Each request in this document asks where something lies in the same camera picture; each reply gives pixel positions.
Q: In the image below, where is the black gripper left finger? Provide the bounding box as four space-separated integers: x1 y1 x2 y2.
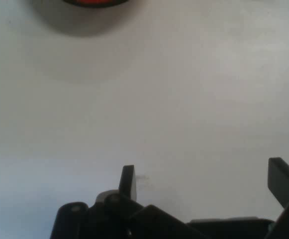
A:
50 165 188 239

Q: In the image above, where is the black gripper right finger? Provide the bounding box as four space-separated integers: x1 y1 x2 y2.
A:
268 157 289 239

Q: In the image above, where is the red round object black rim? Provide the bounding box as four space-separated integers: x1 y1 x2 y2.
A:
62 0 129 8

